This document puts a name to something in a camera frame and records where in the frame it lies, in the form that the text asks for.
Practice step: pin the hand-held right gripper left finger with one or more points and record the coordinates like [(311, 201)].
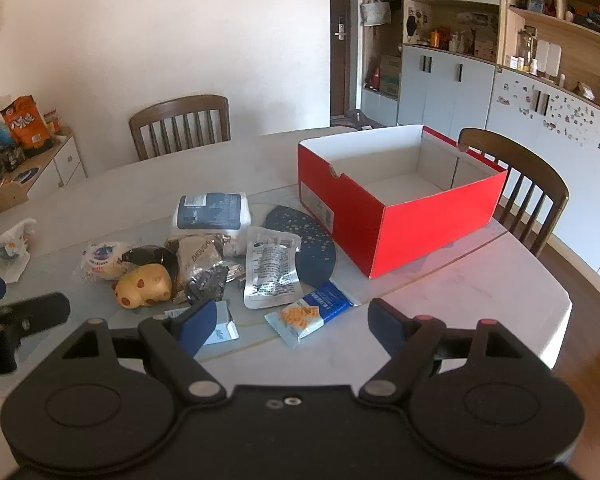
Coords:
[(200, 327)]

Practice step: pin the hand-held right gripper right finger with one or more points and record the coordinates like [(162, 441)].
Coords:
[(385, 325)]

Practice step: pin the small white blue carton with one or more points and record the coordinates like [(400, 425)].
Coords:
[(225, 327)]

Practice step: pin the black foil wrapper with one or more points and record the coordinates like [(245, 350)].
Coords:
[(207, 285)]

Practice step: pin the blue white cracker packet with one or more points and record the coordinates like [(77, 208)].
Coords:
[(330, 305)]

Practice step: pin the yellow spotted plush toy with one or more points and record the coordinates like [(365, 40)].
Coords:
[(145, 285)]

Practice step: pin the silver brown snack wrapper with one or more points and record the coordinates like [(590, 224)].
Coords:
[(195, 255)]

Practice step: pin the round bread packet blue print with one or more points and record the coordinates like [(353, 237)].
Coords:
[(100, 260)]

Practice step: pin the black zigzag-edge snack packet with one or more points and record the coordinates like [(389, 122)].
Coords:
[(150, 254)]

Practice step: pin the silver printed pouch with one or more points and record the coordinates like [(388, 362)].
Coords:
[(270, 265)]

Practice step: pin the red cardboard shoe box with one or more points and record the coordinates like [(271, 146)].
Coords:
[(430, 230)]

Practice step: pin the blue white tissue pack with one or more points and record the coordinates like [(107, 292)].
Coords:
[(210, 210)]

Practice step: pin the white marble desktop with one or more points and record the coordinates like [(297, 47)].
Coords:
[(130, 185)]

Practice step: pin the white plastic bag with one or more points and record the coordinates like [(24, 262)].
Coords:
[(12, 250)]

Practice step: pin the brown cardboard box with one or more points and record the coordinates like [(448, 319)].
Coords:
[(7, 197)]

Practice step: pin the dark blue gold-speckled mat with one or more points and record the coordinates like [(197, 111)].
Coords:
[(315, 255)]

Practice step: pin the white wood-top side cabinet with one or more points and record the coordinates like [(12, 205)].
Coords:
[(65, 160)]

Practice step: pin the orange snack bag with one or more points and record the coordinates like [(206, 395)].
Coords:
[(25, 122)]

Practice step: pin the brown wooden slat-back chair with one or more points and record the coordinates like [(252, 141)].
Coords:
[(540, 170), (180, 120)]

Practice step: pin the white low bench cabinet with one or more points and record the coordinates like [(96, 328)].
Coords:
[(380, 107)]

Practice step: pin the white stickered cabinet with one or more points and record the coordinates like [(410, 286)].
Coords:
[(555, 160)]

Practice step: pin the white double door cabinet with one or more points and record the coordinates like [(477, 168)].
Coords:
[(445, 90)]

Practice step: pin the red bag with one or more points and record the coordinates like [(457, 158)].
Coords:
[(375, 80)]

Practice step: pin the printed cardboard carton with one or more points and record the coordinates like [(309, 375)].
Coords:
[(390, 75)]

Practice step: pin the dark brown door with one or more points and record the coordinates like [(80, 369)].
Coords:
[(337, 75)]

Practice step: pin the orange bottle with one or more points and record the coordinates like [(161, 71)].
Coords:
[(434, 39)]

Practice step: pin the grey tote bag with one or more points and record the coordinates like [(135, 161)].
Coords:
[(375, 12)]

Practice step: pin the wooden wall shelf unit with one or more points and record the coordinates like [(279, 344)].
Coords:
[(585, 45)]

